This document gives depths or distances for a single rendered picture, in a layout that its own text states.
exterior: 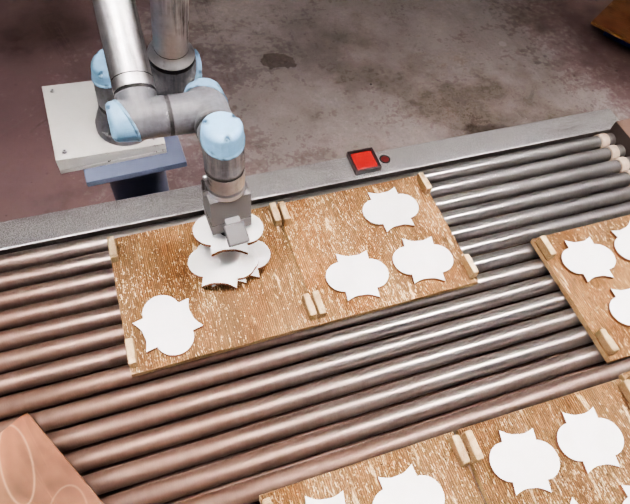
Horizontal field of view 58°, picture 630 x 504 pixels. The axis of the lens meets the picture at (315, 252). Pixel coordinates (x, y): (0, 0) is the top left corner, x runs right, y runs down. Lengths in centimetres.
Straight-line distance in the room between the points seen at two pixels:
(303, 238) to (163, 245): 33
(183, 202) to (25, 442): 67
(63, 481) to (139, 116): 63
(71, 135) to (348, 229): 79
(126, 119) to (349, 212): 63
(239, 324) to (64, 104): 85
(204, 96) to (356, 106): 211
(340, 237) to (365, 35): 237
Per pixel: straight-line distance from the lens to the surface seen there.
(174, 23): 141
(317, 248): 137
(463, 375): 132
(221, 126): 100
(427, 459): 121
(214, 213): 113
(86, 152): 163
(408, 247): 140
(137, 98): 108
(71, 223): 149
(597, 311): 151
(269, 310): 128
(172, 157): 165
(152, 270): 135
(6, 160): 301
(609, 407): 141
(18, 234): 151
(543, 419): 133
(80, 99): 177
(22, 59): 352
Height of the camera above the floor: 207
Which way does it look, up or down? 56 degrees down
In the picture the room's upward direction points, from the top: 10 degrees clockwise
